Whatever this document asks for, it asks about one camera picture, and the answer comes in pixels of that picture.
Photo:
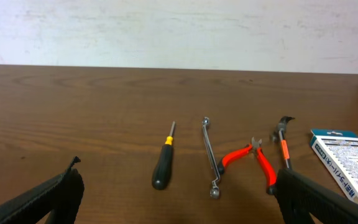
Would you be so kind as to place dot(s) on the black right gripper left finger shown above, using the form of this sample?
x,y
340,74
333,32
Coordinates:
x,y
58,199

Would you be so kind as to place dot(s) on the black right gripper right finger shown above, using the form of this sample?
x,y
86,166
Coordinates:
x,y
301,200

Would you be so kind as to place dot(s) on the white teal product box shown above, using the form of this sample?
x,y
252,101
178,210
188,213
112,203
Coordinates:
x,y
338,151

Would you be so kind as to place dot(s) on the hammer with black grip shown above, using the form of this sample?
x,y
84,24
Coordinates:
x,y
278,135

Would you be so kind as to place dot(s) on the black yellow screwdriver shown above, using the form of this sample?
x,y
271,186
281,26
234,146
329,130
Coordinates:
x,y
163,170

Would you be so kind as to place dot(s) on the silver offset ring wrench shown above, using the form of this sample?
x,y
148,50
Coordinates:
x,y
215,191

